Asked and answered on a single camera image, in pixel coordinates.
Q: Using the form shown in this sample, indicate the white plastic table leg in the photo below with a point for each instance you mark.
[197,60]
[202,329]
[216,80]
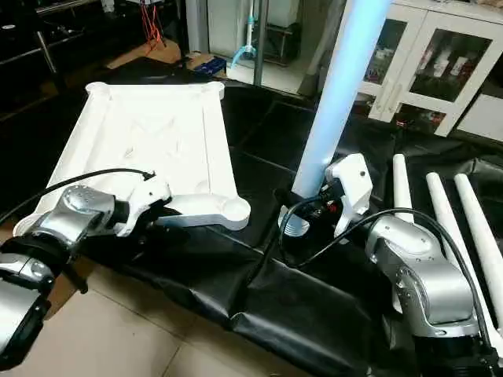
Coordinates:
[452,228]
[479,228]
[402,188]
[338,94]

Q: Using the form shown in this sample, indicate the blue box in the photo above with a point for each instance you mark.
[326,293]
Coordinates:
[211,66]

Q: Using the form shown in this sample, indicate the dark metal stand pole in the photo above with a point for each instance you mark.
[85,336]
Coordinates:
[260,39]

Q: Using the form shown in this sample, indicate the white plastic table top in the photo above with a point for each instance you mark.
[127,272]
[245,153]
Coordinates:
[149,133]

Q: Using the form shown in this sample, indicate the grey metal post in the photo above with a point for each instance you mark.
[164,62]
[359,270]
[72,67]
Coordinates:
[49,51]

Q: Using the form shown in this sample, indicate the black mat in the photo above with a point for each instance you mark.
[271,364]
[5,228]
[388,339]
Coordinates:
[259,306]

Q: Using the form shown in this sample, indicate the white glass-door cabinet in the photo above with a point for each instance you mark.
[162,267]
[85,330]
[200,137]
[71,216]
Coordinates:
[424,55]

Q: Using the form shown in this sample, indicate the teal and white pole tool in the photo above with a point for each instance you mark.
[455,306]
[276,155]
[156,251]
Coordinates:
[247,35]

